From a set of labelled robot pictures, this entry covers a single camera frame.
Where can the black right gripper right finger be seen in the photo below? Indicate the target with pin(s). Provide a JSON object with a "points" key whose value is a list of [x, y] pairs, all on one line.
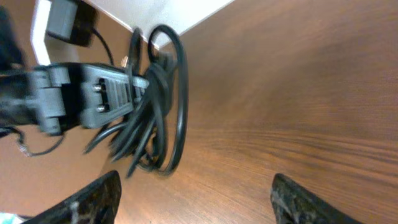
{"points": [[293, 203]]}

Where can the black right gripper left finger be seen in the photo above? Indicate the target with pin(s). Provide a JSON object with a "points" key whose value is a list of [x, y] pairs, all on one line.
{"points": [[97, 203]]}

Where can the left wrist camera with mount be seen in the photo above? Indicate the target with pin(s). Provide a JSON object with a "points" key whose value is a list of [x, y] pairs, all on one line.
{"points": [[59, 27]]}

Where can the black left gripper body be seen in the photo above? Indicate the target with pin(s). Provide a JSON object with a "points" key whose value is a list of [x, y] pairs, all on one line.
{"points": [[47, 96]]}

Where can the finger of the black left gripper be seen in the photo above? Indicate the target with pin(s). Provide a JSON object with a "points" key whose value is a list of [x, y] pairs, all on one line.
{"points": [[107, 94]]}

